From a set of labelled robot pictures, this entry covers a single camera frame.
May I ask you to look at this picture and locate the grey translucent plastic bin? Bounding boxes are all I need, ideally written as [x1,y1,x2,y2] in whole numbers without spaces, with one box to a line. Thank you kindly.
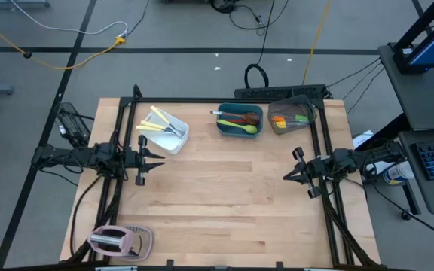
[267,94,318,136]

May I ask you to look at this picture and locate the mauve plastic basket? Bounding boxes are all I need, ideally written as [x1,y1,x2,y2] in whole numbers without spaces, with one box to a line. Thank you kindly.
[121,224,154,263]

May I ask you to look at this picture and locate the black perforated power strip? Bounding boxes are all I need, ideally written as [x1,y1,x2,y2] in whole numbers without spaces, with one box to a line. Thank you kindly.
[234,84,331,100]

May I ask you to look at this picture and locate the silver metal cylinder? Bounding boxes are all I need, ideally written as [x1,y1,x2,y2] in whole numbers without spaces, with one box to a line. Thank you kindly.
[90,233,123,248]

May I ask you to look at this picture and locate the brown wooden spoon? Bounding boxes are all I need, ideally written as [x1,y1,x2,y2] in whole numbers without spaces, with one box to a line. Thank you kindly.
[209,110,261,126]

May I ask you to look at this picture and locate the white plastic bin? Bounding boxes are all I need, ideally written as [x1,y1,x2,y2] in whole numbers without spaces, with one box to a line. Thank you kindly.
[136,106,191,156]

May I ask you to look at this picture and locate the black monitor stand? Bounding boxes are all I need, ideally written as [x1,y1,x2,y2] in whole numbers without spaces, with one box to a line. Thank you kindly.
[392,0,434,75]

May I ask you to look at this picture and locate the black metal table frame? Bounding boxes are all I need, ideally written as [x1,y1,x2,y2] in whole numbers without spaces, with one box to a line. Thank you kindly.
[66,84,382,270]

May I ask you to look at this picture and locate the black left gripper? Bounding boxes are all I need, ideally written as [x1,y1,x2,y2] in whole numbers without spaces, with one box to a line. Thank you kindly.
[124,134,166,187]

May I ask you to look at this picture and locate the black coiled floor cable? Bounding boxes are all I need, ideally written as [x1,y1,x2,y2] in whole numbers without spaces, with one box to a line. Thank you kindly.
[243,0,277,90]

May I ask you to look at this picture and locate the white paper sheet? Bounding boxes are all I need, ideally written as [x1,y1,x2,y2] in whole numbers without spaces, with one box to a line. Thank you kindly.
[351,129,374,150]

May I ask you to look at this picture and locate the teal plastic bin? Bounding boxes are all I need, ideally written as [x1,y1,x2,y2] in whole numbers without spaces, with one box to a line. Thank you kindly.
[215,102,264,139]

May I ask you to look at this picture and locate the black floor cable bundle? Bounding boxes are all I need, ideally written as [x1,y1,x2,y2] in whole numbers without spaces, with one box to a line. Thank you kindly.
[209,0,289,37]

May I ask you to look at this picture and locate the black desk cable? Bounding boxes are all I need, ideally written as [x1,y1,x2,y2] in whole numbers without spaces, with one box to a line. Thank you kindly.
[325,56,384,88]

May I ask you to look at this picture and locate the grey desk top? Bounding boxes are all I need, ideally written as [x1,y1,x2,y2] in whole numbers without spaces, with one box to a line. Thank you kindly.
[377,44,434,131]

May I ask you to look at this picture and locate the white floor cable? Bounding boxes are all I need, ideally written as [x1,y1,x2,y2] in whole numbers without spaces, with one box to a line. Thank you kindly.
[9,0,129,37]

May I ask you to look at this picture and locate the yellow floor cable with plug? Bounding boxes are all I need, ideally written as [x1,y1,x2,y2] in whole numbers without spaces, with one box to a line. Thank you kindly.
[0,13,127,72]

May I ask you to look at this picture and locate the green silicone spoon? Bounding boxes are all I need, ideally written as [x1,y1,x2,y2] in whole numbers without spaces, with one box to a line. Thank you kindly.
[216,119,258,135]

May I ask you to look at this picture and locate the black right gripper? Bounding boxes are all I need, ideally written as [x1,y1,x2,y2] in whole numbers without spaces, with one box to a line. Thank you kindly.
[283,146,333,199]

